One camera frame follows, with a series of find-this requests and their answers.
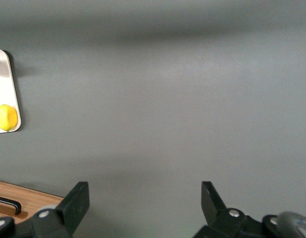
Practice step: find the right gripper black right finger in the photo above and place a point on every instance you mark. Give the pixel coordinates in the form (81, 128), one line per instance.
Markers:
(212, 205)

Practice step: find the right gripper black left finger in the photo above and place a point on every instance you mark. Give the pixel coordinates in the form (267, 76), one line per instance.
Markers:
(73, 205)

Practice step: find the beige rectangular tray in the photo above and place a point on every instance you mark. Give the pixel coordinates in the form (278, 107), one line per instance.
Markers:
(4, 86)

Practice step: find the wooden lower drawer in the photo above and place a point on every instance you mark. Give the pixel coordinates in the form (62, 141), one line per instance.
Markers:
(31, 202)

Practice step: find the wooden two-drawer cabinet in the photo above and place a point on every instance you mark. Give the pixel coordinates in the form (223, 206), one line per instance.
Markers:
(9, 187)

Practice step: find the yellow lemon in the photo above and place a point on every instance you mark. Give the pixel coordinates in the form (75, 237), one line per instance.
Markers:
(6, 117)

